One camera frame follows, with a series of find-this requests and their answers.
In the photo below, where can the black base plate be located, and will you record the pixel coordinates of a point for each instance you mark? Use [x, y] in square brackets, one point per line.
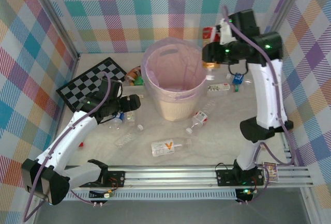
[117, 177]
[225, 177]

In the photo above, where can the cream plastic waste bin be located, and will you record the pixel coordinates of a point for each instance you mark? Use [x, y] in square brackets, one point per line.
[175, 110]

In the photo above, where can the pink plastic bin liner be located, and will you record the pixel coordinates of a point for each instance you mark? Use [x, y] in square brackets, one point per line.
[168, 66]

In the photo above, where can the white bottle red cap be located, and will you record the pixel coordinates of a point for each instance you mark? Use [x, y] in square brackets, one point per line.
[82, 144]

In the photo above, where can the clear bottle orange V label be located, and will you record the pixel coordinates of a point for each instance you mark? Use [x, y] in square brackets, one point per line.
[168, 147]

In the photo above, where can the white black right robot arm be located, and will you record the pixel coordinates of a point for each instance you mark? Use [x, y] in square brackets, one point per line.
[266, 92]

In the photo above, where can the clear bottle blue cap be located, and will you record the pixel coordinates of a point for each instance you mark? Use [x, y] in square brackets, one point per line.
[118, 116]

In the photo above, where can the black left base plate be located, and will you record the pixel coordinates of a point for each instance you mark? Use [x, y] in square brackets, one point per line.
[117, 177]

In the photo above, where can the clear bottle blue label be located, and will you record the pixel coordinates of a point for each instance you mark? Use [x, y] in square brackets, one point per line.
[237, 78]

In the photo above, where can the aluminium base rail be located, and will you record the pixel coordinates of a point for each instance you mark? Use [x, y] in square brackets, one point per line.
[168, 176]

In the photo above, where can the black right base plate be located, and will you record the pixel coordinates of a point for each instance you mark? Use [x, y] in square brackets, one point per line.
[225, 177]

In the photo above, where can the small connector board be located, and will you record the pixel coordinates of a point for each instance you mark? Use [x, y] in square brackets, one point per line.
[99, 195]
[245, 191]

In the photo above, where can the aluminium frame post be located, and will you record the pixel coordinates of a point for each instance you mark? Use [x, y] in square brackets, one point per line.
[280, 14]
[58, 23]

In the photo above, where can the crushed clear bottle white cap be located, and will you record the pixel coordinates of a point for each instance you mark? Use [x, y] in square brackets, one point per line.
[126, 138]

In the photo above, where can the orange brown label bottle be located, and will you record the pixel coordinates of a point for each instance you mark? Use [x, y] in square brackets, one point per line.
[133, 72]

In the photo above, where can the clear bottle red white label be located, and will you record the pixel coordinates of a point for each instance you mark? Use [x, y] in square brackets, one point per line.
[199, 118]

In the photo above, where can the black grey chessboard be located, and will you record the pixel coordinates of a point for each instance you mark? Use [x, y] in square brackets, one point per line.
[77, 87]

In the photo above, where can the white labelled box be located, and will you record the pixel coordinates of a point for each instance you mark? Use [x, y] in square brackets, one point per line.
[218, 89]

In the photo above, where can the small picture card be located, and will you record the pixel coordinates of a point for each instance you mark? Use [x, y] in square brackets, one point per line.
[271, 171]

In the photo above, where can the clear bottle yellow green label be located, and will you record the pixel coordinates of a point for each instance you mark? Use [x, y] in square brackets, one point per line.
[130, 116]

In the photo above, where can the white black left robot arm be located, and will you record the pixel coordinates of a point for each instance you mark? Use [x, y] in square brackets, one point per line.
[77, 128]

